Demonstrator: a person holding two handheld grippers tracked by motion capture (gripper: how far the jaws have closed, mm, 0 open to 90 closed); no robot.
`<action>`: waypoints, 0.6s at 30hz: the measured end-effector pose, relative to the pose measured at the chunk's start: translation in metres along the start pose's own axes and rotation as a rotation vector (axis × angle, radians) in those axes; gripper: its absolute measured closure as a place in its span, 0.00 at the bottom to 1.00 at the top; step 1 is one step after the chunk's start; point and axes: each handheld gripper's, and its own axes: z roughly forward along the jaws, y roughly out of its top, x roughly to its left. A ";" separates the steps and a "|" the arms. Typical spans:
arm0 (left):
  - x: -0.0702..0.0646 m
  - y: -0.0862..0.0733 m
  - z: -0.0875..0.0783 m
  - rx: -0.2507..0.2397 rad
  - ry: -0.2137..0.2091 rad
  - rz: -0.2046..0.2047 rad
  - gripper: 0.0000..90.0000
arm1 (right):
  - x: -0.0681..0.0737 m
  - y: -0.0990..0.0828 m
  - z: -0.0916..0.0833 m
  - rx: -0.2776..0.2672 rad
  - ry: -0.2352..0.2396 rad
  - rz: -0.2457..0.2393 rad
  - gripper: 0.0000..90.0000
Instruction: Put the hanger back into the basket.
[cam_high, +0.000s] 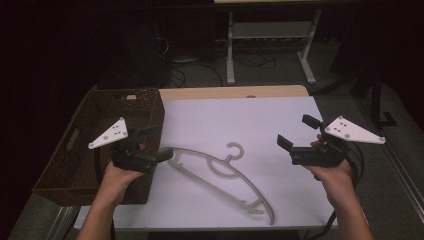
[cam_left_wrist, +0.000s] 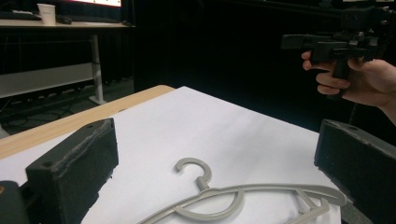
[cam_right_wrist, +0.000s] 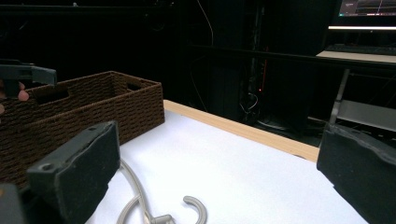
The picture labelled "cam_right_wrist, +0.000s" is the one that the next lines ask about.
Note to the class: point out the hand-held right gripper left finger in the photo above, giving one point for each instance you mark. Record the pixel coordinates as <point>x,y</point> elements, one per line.
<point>77,168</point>

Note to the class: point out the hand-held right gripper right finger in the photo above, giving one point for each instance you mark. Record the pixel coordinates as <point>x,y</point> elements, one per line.
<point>361,168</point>

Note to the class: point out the brown woven basket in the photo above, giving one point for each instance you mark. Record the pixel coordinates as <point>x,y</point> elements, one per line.
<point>93,109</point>

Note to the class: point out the beige plastic clothes hanger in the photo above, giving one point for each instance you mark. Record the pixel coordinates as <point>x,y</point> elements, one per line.
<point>140,199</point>

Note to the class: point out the desk with keyboard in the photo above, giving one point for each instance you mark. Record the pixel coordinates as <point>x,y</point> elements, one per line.
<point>358,56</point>

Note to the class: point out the computer monitor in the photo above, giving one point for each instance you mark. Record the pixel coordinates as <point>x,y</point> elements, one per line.
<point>367,7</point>

